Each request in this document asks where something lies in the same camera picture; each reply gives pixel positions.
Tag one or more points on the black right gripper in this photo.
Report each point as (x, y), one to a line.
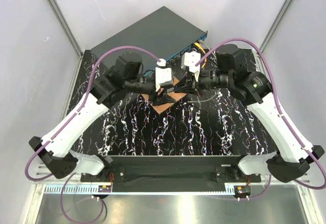
(188, 84)

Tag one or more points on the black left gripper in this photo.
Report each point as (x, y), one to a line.
(163, 97)

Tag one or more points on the dark grey network switch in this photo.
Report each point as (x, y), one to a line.
(163, 33)

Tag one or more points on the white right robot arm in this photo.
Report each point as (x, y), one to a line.
(256, 92)

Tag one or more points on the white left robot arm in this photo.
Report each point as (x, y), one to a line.
(103, 92)

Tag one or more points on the wooden board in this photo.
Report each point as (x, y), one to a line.
(176, 96)

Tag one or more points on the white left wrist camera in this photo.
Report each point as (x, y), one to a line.
(163, 77)

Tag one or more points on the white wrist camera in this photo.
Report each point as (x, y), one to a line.
(163, 77)
(189, 62)

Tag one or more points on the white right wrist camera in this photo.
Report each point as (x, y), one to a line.
(189, 62)

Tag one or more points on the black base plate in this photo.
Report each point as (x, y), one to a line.
(240, 165)

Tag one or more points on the aluminium frame rail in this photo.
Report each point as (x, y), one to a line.
(160, 180)

